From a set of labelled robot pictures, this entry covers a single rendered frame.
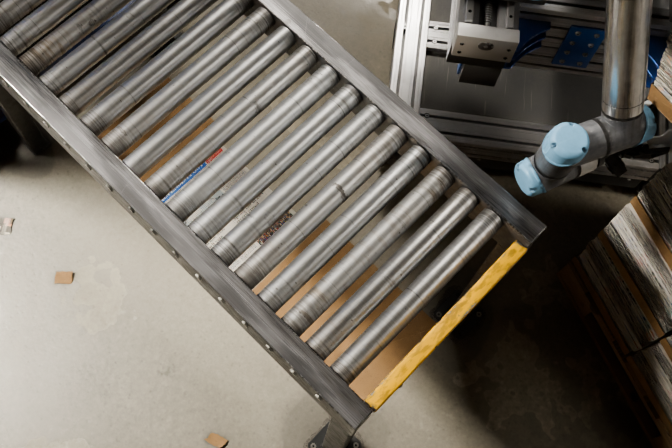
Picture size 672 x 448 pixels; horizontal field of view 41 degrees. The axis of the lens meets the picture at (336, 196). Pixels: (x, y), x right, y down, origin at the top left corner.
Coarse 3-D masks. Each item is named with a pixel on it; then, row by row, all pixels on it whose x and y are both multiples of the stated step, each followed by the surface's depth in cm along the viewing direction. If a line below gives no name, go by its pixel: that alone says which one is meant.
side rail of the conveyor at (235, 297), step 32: (0, 64) 184; (32, 96) 182; (64, 128) 179; (96, 160) 177; (128, 192) 175; (160, 224) 173; (192, 256) 171; (224, 288) 169; (256, 320) 168; (288, 352) 166; (320, 384) 164; (352, 416) 162
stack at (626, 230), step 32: (640, 192) 194; (608, 224) 214; (640, 224) 199; (608, 256) 222; (640, 256) 205; (576, 288) 247; (608, 288) 229; (640, 288) 211; (640, 320) 220; (608, 352) 247; (640, 352) 225; (640, 384) 233; (640, 416) 241
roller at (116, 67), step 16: (192, 0) 191; (208, 0) 192; (160, 16) 190; (176, 16) 190; (192, 16) 192; (144, 32) 188; (160, 32) 188; (176, 32) 191; (128, 48) 186; (144, 48) 187; (112, 64) 185; (128, 64) 186; (96, 80) 184; (112, 80) 185; (64, 96) 182; (80, 96) 182; (96, 96) 184; (80, 112) 184
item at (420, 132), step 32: (256, 0) 192; (288, 0) 192; (320, 32) 190; (320, 64) 191; (352, 64) 187; (384, 96) 185; (384, 128) 189; (416, 128) 183; (448, 160) 181; (448, 192) 188; (480, 192) 178; (512, 224) 176; (544, 224) 177
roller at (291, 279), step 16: (400, 160) 181; (416, 160) 180; (384, 176) 179; (400, 176) 179; (368, 192) 178; (384, 192) 178; (352, 208) 177; (368, 208) 176; (336, 224) 175; (352, 224) 175; (320, 240) 174; (336, 240) 174; (304, 256) 173; (320, 256) 173; (288, 272) 171; (304, 272) 171; (272, 288) 170; (288, 288) 170; (272, 304) 169
